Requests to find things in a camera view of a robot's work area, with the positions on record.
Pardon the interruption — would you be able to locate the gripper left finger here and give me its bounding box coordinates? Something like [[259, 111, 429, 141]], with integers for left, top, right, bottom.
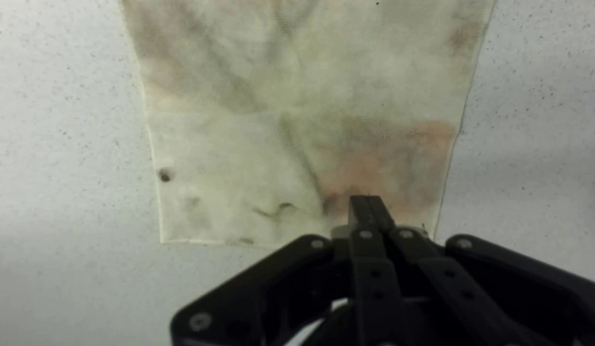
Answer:
[[170, 195, 385, 346]]

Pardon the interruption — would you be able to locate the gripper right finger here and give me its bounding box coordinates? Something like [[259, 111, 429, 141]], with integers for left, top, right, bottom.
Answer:
[[369, 196, 595, 346]]

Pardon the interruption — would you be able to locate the stained white towel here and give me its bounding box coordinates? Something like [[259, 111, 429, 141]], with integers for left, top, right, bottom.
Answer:
[[119, 0, 498, 249]]

